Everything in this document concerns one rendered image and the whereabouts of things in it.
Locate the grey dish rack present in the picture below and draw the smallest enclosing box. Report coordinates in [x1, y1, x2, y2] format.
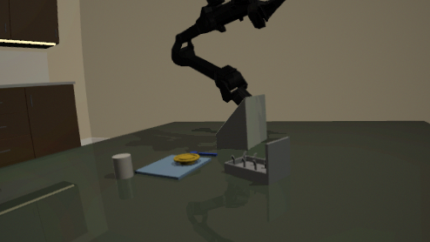
[224, 138, 291, 185]

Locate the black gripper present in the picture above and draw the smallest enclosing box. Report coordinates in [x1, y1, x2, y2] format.
[228, 0, 285, 29]

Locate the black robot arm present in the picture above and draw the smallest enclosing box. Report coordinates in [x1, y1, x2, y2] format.
[171, 0, 252, 106]

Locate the light blue flat mat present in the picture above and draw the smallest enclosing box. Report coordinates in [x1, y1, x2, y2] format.
[135, 155, 212, 180]

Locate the grey cylinder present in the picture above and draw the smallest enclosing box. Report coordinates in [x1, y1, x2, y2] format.
[112, 154, 134, 179]

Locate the yellow plate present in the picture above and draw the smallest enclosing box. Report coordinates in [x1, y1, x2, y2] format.
[174, 153, 200, 165]

